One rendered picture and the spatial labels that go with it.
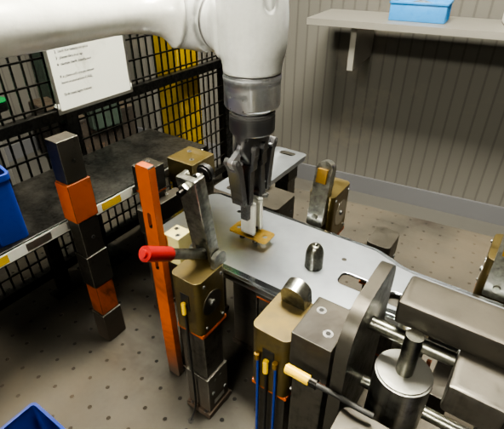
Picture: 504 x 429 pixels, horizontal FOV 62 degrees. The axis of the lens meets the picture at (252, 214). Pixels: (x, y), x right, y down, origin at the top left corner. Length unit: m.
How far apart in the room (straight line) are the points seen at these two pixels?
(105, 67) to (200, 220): 0.64
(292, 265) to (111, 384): 0.48
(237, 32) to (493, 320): 0.46
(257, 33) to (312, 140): 2.45
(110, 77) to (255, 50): 0.62
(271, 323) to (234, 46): 0.38
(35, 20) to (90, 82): 0.57
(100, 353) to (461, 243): 1.08
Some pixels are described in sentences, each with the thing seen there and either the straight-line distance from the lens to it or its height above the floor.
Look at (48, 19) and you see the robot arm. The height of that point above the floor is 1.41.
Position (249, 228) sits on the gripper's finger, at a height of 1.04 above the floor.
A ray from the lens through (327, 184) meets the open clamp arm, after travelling 0.86.
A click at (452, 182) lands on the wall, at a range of 2.94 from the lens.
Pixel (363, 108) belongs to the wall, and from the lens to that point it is 2.85.
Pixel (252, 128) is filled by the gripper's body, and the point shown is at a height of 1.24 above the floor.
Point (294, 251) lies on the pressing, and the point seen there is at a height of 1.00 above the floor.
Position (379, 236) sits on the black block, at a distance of 0.88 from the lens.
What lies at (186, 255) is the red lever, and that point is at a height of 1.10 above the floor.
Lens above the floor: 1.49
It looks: 33 degrees down
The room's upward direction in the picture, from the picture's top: straight up
